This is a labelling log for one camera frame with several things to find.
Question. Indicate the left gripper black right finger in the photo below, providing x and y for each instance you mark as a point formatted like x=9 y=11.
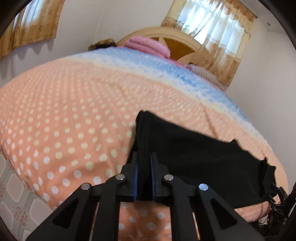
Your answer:
x=197 y=212

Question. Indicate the folded pink blanket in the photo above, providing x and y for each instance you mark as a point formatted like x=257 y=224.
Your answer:
x=148 y=45

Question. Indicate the polka dot bedspread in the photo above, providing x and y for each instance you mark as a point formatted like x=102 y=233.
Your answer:
x=72 y=120

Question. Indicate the beige side window curtain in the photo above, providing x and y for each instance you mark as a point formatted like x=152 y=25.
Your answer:
x=37 y=22

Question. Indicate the black pants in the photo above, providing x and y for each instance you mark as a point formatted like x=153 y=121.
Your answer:
x=237 y=176

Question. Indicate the beige floral window curtain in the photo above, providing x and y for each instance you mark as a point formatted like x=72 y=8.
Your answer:
x=222 y=29

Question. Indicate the cream wooden headboard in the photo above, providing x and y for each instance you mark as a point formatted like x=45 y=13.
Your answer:
x=182 y=46

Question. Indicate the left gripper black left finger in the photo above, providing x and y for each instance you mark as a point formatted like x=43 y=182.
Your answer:
x=91 y=212

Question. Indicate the brown furry object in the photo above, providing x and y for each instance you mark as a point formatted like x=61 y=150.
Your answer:
x=102 y=44

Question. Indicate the striped pillow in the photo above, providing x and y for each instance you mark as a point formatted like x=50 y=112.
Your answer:
x=208 y=76

